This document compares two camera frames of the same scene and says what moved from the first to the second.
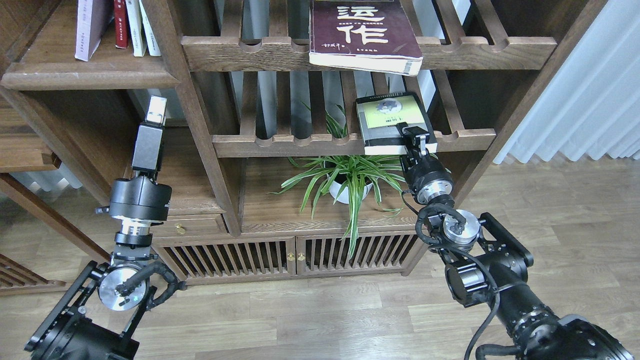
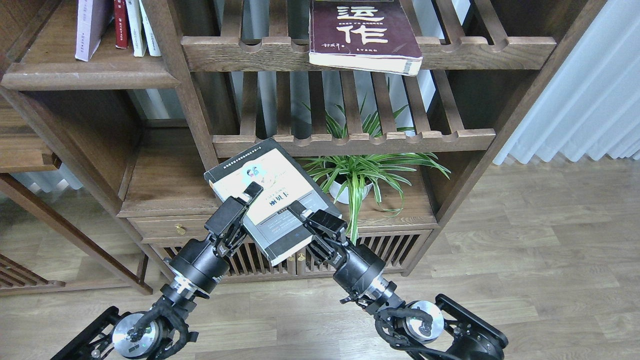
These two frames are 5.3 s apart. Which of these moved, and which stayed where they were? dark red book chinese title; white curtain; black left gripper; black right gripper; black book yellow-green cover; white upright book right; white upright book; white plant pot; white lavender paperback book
Moved: black left gripper; black right gripper; black book yellow-green cover
Stayed: white upright book; dark red book chinese title; white plant pot; white upright book right; white curtain; white lavender paperback book
